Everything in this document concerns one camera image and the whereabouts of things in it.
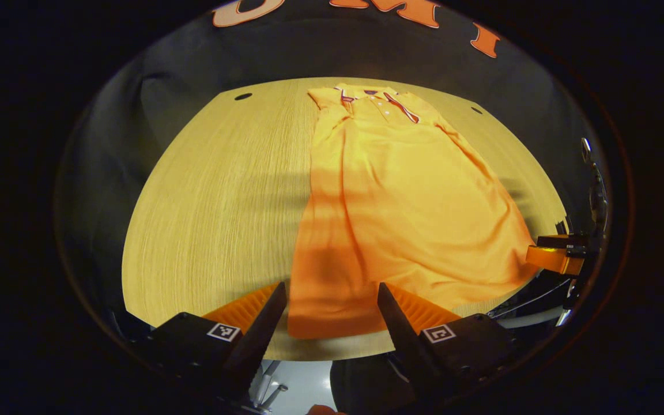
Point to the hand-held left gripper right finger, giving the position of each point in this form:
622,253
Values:
407,346

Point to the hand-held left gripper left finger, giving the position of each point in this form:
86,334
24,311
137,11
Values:
257,340

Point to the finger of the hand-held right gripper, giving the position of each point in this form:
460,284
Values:
554,259

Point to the orange T-shirt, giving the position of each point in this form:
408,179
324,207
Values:
401,219

